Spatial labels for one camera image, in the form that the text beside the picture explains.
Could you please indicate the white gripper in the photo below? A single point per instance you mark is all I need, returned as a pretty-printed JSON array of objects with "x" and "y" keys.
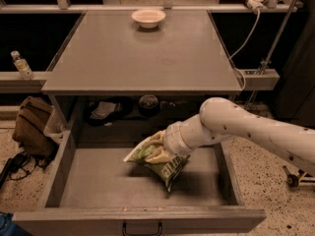
[{"x": 172, "y": 139}]

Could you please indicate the green jalapeno chip bag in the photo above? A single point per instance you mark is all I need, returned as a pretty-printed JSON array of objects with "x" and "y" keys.
[{"x": 166, "y": 171}]

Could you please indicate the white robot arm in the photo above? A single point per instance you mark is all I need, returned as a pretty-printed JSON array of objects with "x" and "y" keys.
[{"x": 219, "y": 119}]

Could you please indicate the dark bag with papers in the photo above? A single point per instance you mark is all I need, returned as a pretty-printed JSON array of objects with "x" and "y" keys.
[{"x": 108, "y": 110}]

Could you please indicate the grey open drawer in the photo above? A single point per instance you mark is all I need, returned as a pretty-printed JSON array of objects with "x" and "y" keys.
[{"x": 91, "y": 191}]

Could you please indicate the grey cabinet counter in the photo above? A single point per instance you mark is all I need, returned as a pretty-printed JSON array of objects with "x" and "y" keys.
[{"x": 110, "y": 55}]

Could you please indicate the brown canvas bag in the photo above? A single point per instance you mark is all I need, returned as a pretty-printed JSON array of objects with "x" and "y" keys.
[{"x": 30, "y": 123}]

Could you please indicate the dark round container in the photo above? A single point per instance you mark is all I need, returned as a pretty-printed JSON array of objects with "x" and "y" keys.
[{"x": 148, "y": 105}]

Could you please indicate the white ceramic bowl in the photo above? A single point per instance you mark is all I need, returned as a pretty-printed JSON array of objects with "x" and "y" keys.
[{"x": 148, "y": 18}]

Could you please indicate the black wheeled cart base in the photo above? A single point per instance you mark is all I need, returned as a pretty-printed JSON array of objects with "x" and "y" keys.
[{"x": 295, "y": 180}]

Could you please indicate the clear plastic water bottle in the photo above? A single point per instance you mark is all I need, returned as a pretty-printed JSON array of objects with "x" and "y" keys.
[{"x": 22, "y": 65}]

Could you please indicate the blue object at corner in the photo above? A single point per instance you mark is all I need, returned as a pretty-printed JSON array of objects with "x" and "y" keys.
[{"x": 9, "y": 228}]

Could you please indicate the black drawer handle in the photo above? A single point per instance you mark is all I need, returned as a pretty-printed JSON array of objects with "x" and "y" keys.
[{"x": 142, "y": 228}]

